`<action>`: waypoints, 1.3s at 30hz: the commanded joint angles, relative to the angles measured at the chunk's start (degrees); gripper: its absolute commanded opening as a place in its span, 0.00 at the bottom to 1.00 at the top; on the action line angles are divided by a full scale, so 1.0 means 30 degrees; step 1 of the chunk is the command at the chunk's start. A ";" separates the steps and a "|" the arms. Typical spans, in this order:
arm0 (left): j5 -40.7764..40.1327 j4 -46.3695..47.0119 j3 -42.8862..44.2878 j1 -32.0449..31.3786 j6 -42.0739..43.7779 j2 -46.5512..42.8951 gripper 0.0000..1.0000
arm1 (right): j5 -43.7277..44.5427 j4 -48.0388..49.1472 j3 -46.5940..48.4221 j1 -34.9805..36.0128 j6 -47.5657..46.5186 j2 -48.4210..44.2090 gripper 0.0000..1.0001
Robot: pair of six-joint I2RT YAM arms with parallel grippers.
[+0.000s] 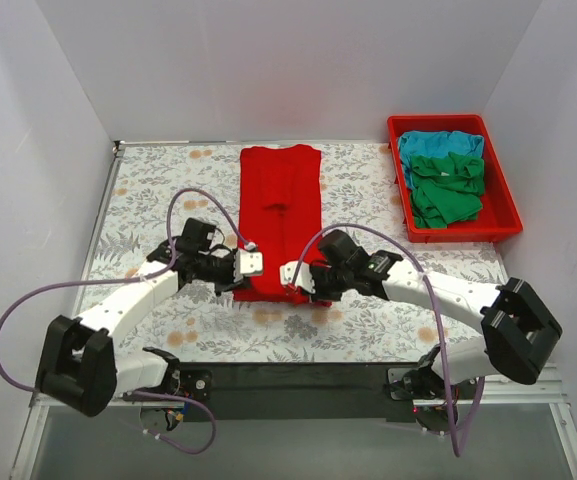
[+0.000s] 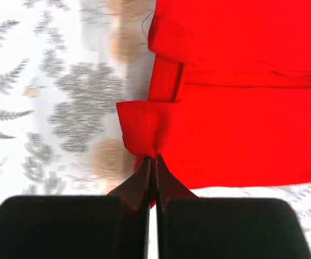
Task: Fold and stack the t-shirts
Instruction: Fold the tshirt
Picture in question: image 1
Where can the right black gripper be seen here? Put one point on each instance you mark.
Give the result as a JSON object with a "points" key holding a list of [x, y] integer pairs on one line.
{"points": [[318, 281]]}

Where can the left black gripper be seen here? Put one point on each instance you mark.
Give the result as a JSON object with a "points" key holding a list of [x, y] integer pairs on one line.
{"points": [[228, 273]]}

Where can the red t shirt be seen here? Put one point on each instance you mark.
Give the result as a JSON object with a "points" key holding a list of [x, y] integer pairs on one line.
{"points": [[280, 209]]}

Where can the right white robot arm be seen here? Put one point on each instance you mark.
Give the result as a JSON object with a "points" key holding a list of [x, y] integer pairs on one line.
{"points": [[515, 332]]}

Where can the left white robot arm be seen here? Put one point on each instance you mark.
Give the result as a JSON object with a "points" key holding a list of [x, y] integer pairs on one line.
{"points": [[79, 365]]}

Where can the floral table mat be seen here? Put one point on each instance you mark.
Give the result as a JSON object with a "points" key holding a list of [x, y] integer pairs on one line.
{"points": [[157, 188]]}

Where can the green t shirt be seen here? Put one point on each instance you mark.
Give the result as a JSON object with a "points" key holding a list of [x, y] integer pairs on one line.
{"points": [[447, 190]]}

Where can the blue t shirt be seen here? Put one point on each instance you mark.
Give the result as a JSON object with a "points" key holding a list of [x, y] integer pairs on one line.
{"points": [[436, 144]]}

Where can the red plastic bin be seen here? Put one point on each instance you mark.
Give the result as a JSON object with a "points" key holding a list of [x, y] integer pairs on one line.
{"points": [[497, 221]]}

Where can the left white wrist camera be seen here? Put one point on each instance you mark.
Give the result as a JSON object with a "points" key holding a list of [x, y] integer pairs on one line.
{"points": [[247, 264]]}

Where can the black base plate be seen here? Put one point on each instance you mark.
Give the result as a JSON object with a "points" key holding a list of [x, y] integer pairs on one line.
{"points": [[288, 391]]}

